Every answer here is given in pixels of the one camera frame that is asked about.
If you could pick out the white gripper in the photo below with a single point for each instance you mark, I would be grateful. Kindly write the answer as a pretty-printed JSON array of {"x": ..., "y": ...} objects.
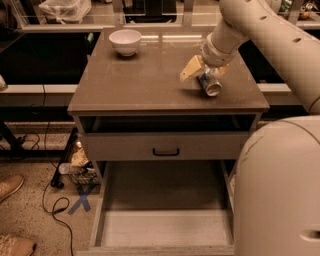
[{"x": 215, "y": 56}]

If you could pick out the silver blue redbull can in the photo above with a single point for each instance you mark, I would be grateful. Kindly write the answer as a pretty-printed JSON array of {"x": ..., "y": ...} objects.
[{"x": 209, "y": 81}]

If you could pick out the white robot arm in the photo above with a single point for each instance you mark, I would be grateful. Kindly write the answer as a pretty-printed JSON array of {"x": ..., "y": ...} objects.
[{"x": 277, "y": 190}]

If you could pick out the grey drawer cabinet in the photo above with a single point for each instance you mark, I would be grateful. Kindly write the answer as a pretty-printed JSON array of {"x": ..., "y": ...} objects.
[{"x": 143, "y": 93}]

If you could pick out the grey top drawer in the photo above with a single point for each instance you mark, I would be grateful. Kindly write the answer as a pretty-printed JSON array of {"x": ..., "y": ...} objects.
[{"x": 138, "y": 146}]

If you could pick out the open grey lower drawer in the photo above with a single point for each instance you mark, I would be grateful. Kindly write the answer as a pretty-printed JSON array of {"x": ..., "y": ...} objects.
[{"x": 163, "y": 208}]

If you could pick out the white ceramic bowl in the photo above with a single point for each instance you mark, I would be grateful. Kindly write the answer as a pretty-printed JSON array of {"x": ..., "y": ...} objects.
[{"x": 126, "y": 41}]

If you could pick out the clear plastic bag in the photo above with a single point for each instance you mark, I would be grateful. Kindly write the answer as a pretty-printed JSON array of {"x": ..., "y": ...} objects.
[{"x": 66, "y": 11}]

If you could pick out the tan shoe lower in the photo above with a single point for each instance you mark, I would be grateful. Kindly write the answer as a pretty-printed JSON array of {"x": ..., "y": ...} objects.
[{"x": 16, "y": 246}]

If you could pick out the black drawer handle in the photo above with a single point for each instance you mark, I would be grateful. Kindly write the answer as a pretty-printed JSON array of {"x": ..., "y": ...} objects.
[{"x": 169, "y": 153}]

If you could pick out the wire basket with snacks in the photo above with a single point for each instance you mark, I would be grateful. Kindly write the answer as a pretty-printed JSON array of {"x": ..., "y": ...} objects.
[{"x": 77, "y": 168}]

